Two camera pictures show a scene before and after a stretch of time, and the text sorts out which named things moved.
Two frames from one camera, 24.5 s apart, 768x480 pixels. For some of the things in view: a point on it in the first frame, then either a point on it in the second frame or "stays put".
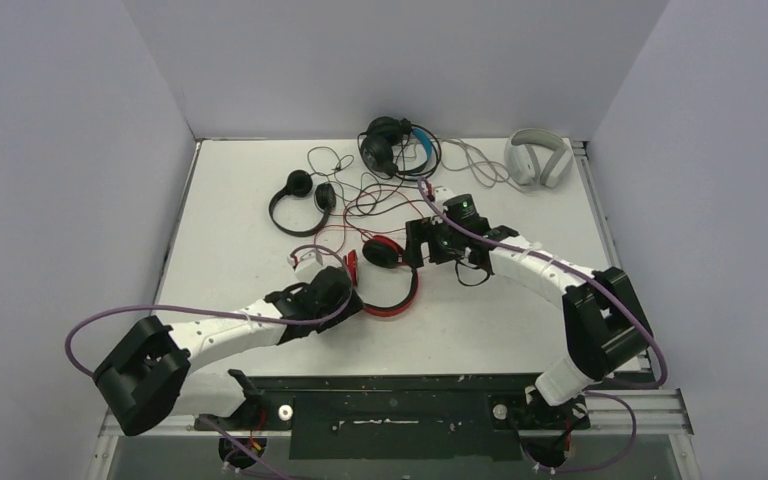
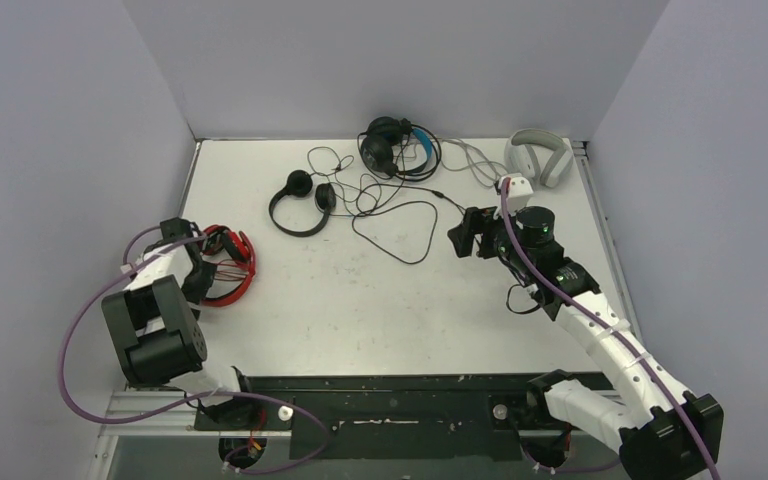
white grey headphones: x=535 y=155 stays put
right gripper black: x=417 y=240 -> x=480 y=232
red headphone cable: x=350 y=219 -> x=229 y=269
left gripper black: x=354 y=307 -> x=205 y=283
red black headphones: x=382 y=251 -> x=216 y=238
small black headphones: x=300 y=184 stays put
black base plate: x=397 y=417 stays put
